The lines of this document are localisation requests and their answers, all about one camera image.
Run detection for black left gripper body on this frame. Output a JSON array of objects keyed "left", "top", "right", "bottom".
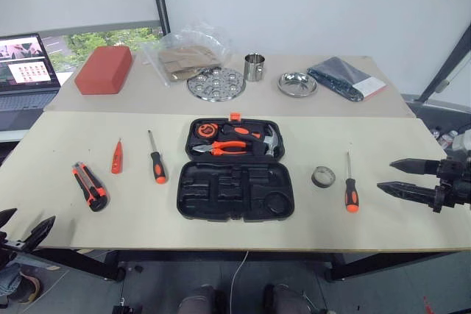
[{"left": 0, "top": 231, "right": 37, "bottom": 257}]

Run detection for thin white cable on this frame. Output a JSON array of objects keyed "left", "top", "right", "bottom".
[{"left": 229, "top": 250, "right": 249, "bottom": 314}]

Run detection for small black floor box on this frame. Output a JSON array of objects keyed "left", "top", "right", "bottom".
[{"left": 110, "top": 304, "right": 143, "bottom": 314}]

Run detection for orange black utility knife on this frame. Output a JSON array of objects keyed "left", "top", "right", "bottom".
[{"left": 71, "top": 161, "right": 109, "bottom": 213}]

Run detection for orange handled pliers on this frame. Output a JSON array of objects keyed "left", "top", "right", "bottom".
[{"left": 191, "top": 140, "right": 252, "bottom": 157}]

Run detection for claw hammer orange black handle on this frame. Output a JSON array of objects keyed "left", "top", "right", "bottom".
[{"left": 220, "top": 124, "right": 283, "bottom": 157}]

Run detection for open laptop computer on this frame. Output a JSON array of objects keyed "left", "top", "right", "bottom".
[{"left": 0, "top": 32, "right": 62, "bottom": 132}]

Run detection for orange voltage tester pen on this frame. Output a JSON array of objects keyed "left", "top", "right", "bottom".
[{"left": 110, "top": 138, "right": 124, "bottom": 175}]

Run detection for dark diagonal metal bar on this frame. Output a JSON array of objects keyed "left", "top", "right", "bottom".
[{"left": 418, "top": 22, "right": 471, "bottom": 104}]

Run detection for black tool case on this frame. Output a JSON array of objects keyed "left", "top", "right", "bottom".
[{"left": 176, "top": 113, "right": 296, "bottom": 223}]

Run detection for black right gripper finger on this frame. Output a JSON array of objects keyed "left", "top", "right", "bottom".
[
  {"left": 376, "top": 181, "right": 439, "bottom": 203},
  {"left": 389, "top": 157, "right": 441, "bottom": 176}
]

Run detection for stainless steel mug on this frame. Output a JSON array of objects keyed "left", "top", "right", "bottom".
[{"left": 243, "top": 53, "right": 266, "bottom": 82}]

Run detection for round perforated steel steamer plate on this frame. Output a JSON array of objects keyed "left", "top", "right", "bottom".
[{"left": 186, "top": 66, "right": 247, "bottom": 102}]

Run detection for clear plastic bag with cardboard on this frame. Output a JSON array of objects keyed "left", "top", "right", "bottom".
[{"left": 141, "top": 26, "right": 233, "bottom": 88}]

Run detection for stainless steel bowl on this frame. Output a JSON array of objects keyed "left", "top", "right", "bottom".
[{"left": 277, "top": 71, "right": 319, "bottom": 98}]

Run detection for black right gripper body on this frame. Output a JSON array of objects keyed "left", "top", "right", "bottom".
[{"left": 432, "top": 157, "right": 471, "bottom": 214}]

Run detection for orange tape measure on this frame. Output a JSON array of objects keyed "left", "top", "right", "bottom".
[{"left": 196, "top": 124, "right": 219, "bottom": 141}]

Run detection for red rectangular box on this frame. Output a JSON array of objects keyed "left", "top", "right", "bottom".
[{"left": 74, "top": 45, "right": 134, "bottom": 96}]

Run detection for black electrical tape roll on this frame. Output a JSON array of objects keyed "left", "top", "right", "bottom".
[{"left": 311, "top": 165, "right": 337, "bottom": 189}]

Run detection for dark rounded foot shape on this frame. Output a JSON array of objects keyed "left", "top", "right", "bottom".
[
  {"left": 263, "top": 283, "right": 307, "bottom": 314},
  {"left": 177, "top": 284, "right": 218, "bottom": 314}
]

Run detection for dark blue packaged cloth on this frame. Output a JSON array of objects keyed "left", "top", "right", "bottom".
[{"left": 306, "top": 56, "right": 389, "bottom": 103}]

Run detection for small plastic bottle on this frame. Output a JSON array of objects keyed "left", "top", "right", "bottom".
[{"left": 433, "top": 128, "right": 459, "bottom": 148}]

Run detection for person's brown shoe and jeans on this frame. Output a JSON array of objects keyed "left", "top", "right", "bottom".
[{"left": 0, "top": 254, "right": 42, "bottom": 306}]

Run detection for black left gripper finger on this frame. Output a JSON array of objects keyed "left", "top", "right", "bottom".
[
  {"left": 23, "top": 215, "right": 57, "bottom": 251},
  {"left": 0, "top": 207, "right": 18, "bottom": 230}
]

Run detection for black metal table frame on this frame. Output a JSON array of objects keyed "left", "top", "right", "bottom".
[{"left": 32, "top": 246, "right": 463, "bottom": 282}]

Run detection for orange black handled screwdriver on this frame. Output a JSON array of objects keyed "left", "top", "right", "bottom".
[
  {"left": 344, "top": 150, "right": 360, "bottom": 214},
  {"left": 147, "top": 129, "right": 169, "bottom": 185}
]

